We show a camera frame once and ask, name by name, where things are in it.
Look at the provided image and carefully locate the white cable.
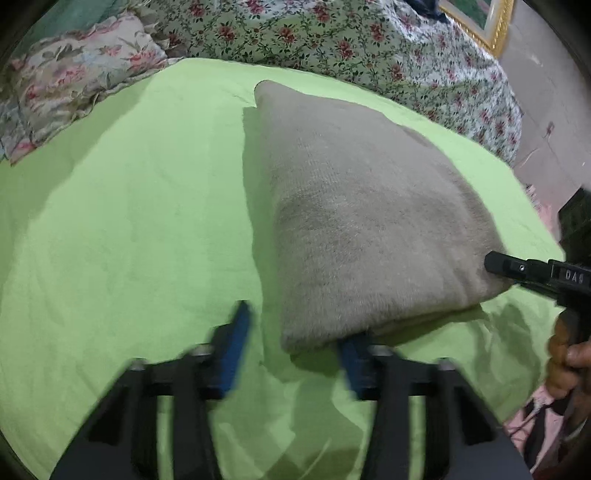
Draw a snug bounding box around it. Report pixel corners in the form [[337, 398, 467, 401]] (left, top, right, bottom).
[[505, 399, 552, 437]]

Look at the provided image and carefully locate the grey towel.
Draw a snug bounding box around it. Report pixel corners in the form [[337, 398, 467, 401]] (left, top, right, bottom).
[[242, 79, 513, 356]]

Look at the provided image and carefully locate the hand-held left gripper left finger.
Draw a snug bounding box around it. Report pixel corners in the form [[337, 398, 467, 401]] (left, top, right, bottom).
[[48, 300, 254, 480]]

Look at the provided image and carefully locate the pink cloth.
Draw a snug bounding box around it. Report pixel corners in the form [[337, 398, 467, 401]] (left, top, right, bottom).
[[503, 383, 555, 467]]

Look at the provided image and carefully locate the teal floral blanket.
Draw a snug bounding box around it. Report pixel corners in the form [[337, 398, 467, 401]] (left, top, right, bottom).
[[21, 0, 134, 42]]

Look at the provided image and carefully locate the green bed sheet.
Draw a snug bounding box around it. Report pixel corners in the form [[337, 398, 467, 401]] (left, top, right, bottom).
[[0, 56, 566, 480]]

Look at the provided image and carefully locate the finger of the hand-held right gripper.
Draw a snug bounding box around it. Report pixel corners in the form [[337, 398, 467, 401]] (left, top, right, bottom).
[[484, 250, 555, 296]]

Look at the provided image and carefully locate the floral quilt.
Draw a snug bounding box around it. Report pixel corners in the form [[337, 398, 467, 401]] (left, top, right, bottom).
[[139, 0, 522, 167]]

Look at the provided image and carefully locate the person's right hand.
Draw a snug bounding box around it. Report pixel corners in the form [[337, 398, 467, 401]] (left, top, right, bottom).
[[545, 316, 591, 400]]

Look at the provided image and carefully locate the gold framed painting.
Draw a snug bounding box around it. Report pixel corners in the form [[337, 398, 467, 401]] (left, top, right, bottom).
[[436, 0, 515, 56]]

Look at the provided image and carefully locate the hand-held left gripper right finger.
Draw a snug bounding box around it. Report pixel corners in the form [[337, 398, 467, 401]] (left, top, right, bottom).
[[338, 332, 534, 480]]

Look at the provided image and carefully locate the floral ruffled pillow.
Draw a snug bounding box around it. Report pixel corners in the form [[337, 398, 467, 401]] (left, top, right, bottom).
[[0, 11, 169, 164]]

